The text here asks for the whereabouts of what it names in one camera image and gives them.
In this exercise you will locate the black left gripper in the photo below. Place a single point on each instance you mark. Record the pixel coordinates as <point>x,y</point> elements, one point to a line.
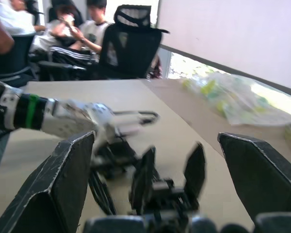
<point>116,155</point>

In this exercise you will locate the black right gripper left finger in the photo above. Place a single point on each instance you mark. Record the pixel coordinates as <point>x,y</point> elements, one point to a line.
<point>51,184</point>

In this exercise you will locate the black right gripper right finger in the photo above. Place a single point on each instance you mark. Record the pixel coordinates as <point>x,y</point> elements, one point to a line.
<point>262,174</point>

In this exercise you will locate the black gripper body workpiece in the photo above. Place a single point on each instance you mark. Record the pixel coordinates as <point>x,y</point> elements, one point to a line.
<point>145,177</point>

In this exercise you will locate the black pointed finger piece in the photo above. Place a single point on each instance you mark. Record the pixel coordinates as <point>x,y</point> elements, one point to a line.
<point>195,174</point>

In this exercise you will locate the clear plastic bag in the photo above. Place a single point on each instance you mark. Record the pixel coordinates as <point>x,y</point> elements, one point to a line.
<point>232,102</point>

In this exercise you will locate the dark office chair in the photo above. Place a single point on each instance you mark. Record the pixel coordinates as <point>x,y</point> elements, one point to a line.
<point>12,60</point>

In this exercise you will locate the person in red floral shirt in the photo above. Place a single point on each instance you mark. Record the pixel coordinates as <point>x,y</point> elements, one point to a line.
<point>156,69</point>

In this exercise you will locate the white roller blind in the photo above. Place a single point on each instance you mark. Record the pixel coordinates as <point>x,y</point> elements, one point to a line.
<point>232,36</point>

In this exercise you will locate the black mesh office chair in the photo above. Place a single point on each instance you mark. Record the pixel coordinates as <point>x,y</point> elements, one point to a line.
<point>128,48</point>

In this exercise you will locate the person holding phone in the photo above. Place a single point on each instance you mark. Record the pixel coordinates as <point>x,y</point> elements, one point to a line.
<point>60,29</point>

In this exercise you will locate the person in white t-shirt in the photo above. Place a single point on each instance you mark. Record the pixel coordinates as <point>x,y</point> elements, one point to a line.
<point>94,31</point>

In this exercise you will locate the person in white shirt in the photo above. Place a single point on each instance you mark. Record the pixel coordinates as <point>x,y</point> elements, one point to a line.
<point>12,19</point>

